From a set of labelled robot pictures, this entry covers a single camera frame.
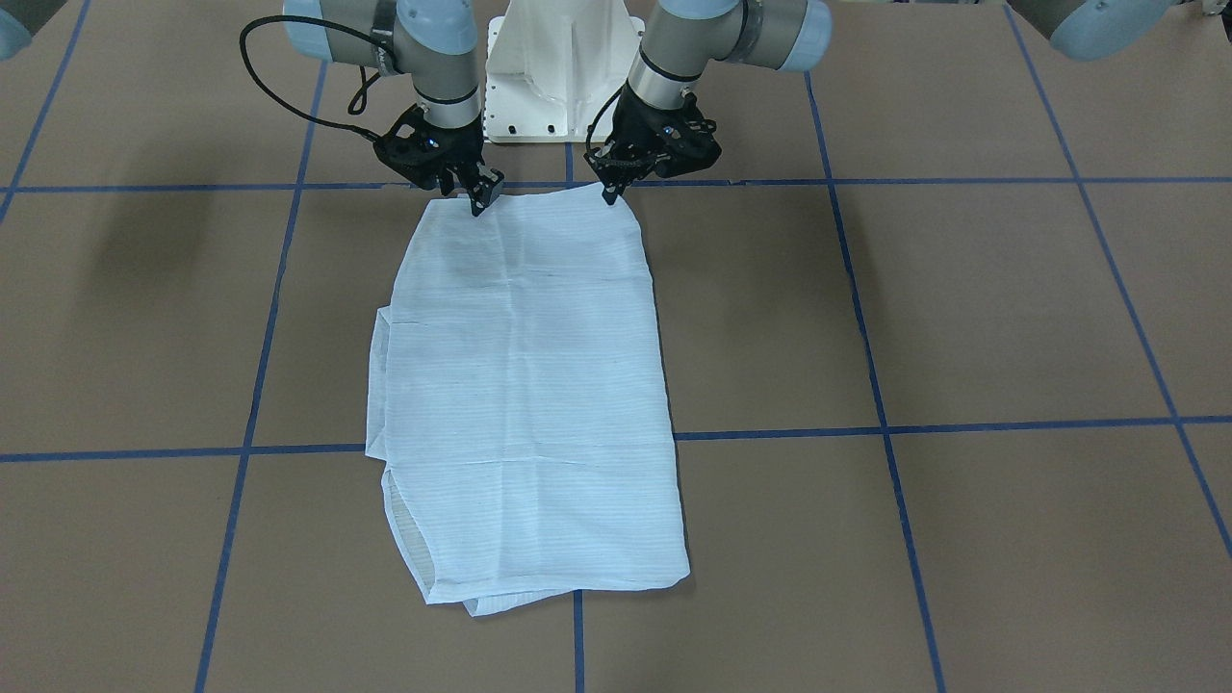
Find light blue button-up shirt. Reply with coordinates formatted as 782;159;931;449
366;182;690;617

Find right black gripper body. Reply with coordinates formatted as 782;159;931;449
373;105;498;197

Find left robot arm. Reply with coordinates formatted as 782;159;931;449
584;1;1170;205

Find white central pedestal column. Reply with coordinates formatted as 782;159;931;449
484;1;644;143

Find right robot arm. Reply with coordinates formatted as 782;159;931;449
239;1;504;216

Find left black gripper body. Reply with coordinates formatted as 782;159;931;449
584;85;722;189

